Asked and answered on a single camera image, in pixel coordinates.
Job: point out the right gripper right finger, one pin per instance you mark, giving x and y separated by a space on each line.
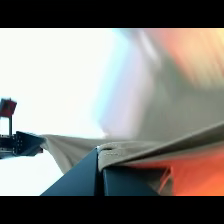
128 183

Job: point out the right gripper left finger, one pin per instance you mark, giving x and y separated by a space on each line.
80 178

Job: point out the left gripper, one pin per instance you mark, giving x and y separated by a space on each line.
23 144

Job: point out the grey-brown garment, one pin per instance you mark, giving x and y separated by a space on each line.
140 150

